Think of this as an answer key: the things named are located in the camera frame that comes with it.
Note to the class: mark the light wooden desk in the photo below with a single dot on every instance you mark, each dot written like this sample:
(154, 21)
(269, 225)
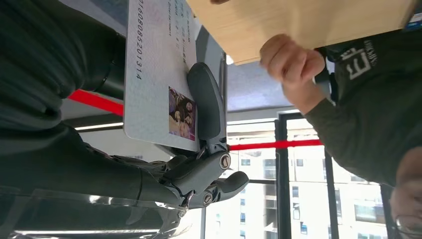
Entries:
(296, 23)

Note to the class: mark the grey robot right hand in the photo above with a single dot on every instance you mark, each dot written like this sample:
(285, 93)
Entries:
(82, 178)

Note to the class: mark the red floor stripe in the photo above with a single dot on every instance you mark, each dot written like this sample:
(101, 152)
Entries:
(95, 102)

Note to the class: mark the black window frame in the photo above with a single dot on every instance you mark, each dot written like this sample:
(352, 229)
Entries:
(283, 181)

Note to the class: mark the person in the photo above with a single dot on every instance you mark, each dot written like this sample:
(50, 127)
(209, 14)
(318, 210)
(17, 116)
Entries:
(379, 115)

